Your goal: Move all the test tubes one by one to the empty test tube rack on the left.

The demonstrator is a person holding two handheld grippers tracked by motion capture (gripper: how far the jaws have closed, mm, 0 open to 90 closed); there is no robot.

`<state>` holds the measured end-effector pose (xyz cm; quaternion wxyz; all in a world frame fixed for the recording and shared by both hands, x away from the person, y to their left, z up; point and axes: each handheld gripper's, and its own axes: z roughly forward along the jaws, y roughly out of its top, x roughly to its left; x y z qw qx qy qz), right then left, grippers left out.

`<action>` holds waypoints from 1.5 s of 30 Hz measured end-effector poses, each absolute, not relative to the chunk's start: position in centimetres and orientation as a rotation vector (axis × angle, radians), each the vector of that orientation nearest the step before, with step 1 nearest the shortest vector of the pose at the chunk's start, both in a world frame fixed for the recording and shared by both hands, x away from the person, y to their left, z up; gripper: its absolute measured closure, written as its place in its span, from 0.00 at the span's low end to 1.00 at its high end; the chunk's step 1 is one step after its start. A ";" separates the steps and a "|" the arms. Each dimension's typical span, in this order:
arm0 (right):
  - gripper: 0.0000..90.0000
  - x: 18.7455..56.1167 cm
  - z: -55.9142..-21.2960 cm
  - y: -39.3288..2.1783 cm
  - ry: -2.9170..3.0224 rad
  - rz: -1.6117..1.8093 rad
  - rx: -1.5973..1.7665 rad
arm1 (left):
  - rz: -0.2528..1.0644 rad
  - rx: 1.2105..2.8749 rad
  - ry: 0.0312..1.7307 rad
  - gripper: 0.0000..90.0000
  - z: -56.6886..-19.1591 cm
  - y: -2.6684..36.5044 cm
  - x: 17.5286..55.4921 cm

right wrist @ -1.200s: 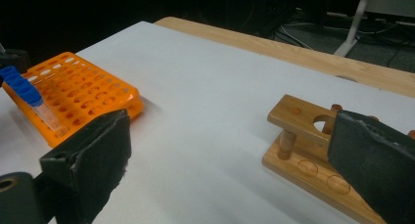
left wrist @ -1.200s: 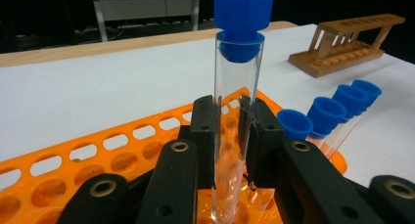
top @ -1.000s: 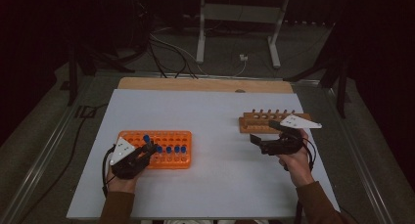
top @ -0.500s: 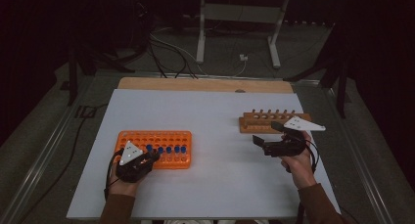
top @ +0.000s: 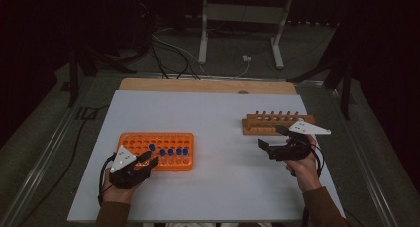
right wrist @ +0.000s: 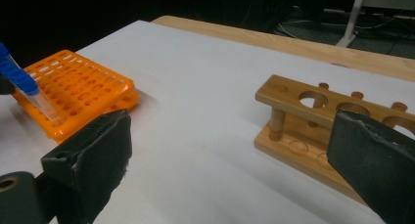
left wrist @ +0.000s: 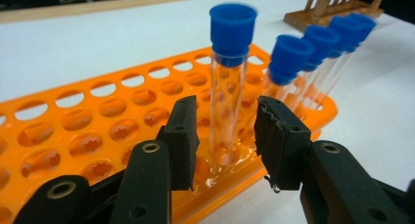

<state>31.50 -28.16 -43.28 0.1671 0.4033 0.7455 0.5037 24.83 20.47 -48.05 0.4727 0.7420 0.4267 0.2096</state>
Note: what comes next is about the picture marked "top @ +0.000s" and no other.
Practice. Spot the wooden tube rack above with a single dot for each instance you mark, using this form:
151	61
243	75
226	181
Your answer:
261	124

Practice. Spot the dark equipment with red light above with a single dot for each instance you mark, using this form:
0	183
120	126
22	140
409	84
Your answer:
143	15

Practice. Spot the white power plug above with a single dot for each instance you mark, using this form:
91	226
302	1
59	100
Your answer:
246	58

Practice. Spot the metal floor rail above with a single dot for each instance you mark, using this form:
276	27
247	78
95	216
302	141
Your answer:
43	157
363	154

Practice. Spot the orange plastic tube rack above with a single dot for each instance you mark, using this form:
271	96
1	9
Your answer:
171	139

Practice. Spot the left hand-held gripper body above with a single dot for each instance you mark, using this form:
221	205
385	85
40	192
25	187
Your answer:
122	161

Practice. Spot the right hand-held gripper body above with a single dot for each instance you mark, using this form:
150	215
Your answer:
308	128

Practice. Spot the black tripod stand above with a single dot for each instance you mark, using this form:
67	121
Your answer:
346	88
73	75

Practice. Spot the blue-capped test tube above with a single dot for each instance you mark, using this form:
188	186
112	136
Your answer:
162	152
186	151
179	151
151	147
170	151

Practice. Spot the person's right hand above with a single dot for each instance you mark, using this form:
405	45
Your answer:
305	174

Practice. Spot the white metal stand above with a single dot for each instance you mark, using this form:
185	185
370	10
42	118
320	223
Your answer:
203	38

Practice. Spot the person's left hand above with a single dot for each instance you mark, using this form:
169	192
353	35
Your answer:
119	194

